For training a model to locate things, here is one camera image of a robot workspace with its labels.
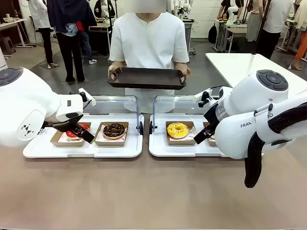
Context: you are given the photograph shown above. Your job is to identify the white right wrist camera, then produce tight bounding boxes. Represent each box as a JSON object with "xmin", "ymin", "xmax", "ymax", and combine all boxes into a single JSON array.
[{"xmin": 193, "ymin": 88, "xmax": 214, "ymax": 108}]

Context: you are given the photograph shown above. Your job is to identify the person white shirt black trousers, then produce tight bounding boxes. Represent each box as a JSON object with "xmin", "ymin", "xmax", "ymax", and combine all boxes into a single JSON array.
[{"xmin": 255, "ymin": 0, "xmax": 296, "ymax": 60}]

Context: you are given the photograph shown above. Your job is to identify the person in blue jeans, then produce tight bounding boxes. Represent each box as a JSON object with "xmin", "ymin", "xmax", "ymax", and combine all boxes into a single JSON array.
[{"xmin": 76, "ymin": 21, "xmax": 98, "ymax": 65}]

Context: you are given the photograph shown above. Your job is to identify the yellow sprinkled donut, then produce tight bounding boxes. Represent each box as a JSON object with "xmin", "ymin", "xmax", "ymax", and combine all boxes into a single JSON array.
[{"xmin": 166, "ymin": 122, "xmax": 189, "ymax": 140}]

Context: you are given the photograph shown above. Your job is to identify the white side table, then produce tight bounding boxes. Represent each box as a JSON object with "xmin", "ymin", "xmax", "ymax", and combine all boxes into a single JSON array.
[{"xmin": 205, "ymin": 52, "xmax": 307, "ymax": 88}]

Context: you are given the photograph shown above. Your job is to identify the person in grey skirt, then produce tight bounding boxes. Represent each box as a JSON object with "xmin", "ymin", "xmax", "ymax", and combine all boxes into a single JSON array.
[{"xmin": 246, "ymin": 0, "xmax": 264, "ymax": 43}]

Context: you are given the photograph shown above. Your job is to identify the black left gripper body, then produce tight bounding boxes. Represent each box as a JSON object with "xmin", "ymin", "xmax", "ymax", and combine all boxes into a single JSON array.
[{"xmin": 43, "ymin": 115, "xmax": 84, "ymax": 133}]

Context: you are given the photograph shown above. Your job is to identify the person's right hand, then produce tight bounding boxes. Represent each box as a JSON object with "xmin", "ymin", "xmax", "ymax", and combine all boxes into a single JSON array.
[{"xmin": 107, "ymin": 64, "xmax": 120, "ymax": 80}]

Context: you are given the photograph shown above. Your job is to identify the clear plastic display lid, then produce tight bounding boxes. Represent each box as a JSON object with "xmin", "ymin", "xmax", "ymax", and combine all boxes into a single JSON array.
[
  {"xmin": 150, "ymin": 94, "xmax": 220, "ymax": 135},
  {"xmin": 83, "ymin": 94, "xmax": 144, "ymax": 136}
]

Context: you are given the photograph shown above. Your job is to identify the dark brown serving tray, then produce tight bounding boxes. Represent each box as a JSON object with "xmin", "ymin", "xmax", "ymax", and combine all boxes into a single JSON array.
[{"xmin": 107, "ymin": 67, "xmax": 187, "ymax": 91}]

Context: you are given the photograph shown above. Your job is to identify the white display tray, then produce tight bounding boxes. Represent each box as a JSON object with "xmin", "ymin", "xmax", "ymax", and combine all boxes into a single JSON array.
[
  {"xmin": 23, "ymin": 113, "xmax": 144, "ymax": 159},
  {"xmin": 148, "ymin": 114, "xmax": 227, "ymax": 158}
]

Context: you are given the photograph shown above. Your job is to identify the black backpack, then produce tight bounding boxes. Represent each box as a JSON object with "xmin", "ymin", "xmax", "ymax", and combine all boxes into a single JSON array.
[{"xmin": 208, "ymin": 23, "xmax": 218, "ymax": 45}]

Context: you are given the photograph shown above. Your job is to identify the white cylindrical air purifier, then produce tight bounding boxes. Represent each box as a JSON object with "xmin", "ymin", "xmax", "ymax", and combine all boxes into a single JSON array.
[{"xmin": 0, "ymin": 45, "xmax": 7, "ymax": 69}]

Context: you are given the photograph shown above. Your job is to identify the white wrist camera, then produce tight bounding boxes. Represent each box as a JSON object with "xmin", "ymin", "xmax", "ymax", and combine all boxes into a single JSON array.
[
  {"xmin": 78, "ymin": 88, "xmax": 96, "ymax": 107},
  {"xmin": 193, "ymin": 88, "xmax": 214, "ymax": 108}
]

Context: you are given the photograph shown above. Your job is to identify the person in orange trousers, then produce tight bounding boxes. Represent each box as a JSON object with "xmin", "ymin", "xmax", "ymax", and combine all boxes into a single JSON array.
[{"xmin": 289, "ymin": 0, "xmax": 307, "ymax": 70}]

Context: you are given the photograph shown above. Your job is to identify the person in white shirt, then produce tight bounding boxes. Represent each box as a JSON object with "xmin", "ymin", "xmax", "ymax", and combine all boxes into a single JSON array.
[{"xmin": 109, "ymin": 11, "xmax": 190, "ymax": 115}]

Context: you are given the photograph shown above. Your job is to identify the background work desk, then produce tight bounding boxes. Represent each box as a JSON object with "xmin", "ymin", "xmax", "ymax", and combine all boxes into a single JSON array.
[{"xmin": 213, "ymin": 19, "xmax": 249, "ymax": 54}]

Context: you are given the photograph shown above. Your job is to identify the white printed paper liner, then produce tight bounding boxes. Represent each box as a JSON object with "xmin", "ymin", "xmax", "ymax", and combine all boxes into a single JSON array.
[
  {"xmin": 58, "ymin": 130, "xmax": 84, "ymax": 144},
  {"xmin": 167, "ymin": 126, "xmax": 197, "ymax": 142},
  {"xmin": 95, "ymin": 124, "xmax": 128, "ymax": 143}
]

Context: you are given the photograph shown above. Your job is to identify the black slanted pole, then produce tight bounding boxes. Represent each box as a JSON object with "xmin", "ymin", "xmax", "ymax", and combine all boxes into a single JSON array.
[{"xmin": 250, "ymin": 0, "xmax": 272, "ymax": 56}]

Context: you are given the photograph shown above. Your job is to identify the grey stool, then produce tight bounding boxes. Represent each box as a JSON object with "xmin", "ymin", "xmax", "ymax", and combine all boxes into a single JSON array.
[{"xmin": 0, "ymin": 37, "xmax": 16, "ymax": 58}]

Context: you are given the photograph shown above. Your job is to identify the black corrugated cable hose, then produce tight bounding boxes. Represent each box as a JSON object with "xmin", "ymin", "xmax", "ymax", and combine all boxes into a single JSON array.
[{"xmin": 244, "ymin": 102, "xmax": 307, "ymax": 189}]

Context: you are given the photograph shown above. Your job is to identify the red glazed donut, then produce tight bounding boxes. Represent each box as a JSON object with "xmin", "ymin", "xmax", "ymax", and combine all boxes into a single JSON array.
[{"xmin": 66, "ymin": 122, "xmax": 89, "ymax": 141}]

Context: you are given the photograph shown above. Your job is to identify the person's left forearm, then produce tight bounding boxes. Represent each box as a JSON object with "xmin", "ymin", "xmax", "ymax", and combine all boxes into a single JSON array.
[{"xmin": 173, "ymin": 61, "xmax": 188, "ymax": 72}]

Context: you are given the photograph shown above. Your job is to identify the person in dark jacket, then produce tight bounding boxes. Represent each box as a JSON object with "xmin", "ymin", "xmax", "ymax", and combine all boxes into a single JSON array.
[{"xmin": 47, "ymin": 0, "xmax": 98, "ymax": 82}]

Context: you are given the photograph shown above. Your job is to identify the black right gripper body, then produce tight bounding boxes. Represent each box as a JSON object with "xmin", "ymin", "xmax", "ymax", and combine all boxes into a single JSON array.
[{"xmin": 203, "ymin": 102, "xmax": 220, "ymax": 127}]

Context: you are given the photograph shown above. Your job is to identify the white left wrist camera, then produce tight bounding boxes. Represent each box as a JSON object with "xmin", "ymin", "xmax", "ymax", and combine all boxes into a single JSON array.
[{"xmin": 78, "ymin": 88, "xmax": 96, "ymax": 107}]

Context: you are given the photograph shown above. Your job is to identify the wooden desk white legs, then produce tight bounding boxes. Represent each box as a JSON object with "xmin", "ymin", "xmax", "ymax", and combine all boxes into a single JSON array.
[{"xmin": 0, "ymin": 18, "xmax": 36, "ymax": 48}]

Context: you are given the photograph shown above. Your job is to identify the brown cardboard donut tray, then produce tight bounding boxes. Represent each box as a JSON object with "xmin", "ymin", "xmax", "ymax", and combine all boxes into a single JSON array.
[
  {"xmin": 50, "ymin": 122, "xmax": 92, "ymax": 147},
  {"xmin": 165, "ymin": 121, "xmax": 198, "ymax": 146},
  {"xmin": 94, "ymin": 121, "xmax": 129, "ymax": 147},
  {"xmin": 202, "ymin": 121, "xmax": 218, "ymax": 147}
]

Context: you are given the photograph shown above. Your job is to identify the person in white coat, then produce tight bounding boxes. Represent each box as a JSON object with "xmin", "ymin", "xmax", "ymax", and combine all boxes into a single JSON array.
[{"xmin": 27, "ymin": 0, "xmax": 58, "ymax": 69}]

